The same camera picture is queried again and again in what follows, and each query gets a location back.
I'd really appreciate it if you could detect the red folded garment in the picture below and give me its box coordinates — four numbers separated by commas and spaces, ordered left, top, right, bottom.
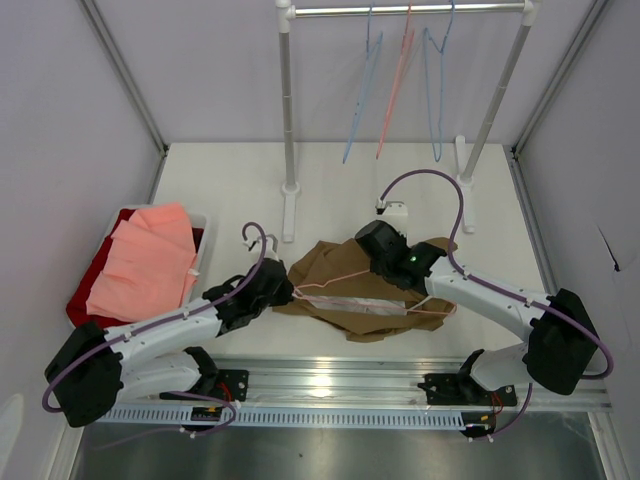
65, 208, 207, 329

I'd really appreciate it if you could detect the right aluminium frame post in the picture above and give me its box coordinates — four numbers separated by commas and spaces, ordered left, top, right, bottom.
510, 0, 614, 160

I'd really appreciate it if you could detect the blue wire hanger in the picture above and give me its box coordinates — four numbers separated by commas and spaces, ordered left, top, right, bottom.
342, 2, 383, 164
421, 1, 456, 163

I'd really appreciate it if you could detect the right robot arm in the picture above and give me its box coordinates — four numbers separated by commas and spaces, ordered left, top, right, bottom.
355, 220, 597, 404

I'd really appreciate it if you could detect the left aluminium frame post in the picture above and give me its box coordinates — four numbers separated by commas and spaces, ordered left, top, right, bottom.
77, 0, 168, 157

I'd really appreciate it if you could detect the left blue wire hanger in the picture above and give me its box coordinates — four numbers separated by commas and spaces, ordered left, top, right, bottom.
342, 2, 383, 164

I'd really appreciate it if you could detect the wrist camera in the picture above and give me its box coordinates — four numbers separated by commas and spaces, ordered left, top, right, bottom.
244, 234, 280, 263
375, 199, 409, 223

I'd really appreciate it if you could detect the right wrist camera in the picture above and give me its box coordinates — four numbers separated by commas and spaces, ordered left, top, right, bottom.
375, 199, 409, 223

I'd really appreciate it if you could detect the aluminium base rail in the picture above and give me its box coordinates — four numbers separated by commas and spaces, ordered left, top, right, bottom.
119, 352, 614, 414

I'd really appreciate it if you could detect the right blue wire hanger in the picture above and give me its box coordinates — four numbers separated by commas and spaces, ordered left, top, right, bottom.
421, 1, 456, 163

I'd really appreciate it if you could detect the perforated cable tray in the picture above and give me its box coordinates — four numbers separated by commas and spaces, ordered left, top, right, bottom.
99, 404, 466, 431

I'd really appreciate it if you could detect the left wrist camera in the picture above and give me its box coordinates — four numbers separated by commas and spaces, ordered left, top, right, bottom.
244, 234, 280, 263

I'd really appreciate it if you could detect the aluminium frame post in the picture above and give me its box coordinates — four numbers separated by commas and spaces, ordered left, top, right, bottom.
77, 0, 168, 157
510, 0, 614, 160

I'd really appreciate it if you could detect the pink folded garment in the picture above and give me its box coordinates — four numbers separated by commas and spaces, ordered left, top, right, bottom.
85, 202, 201, 324

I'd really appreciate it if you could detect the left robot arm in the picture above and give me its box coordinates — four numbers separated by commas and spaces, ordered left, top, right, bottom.
42, 258, 293, 428

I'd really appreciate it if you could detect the white clothes rack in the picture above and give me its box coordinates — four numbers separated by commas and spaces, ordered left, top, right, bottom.
273, 0, 542, 244

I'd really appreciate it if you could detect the tan brown skirt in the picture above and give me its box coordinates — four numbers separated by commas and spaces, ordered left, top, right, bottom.
274, 239, 457, 343

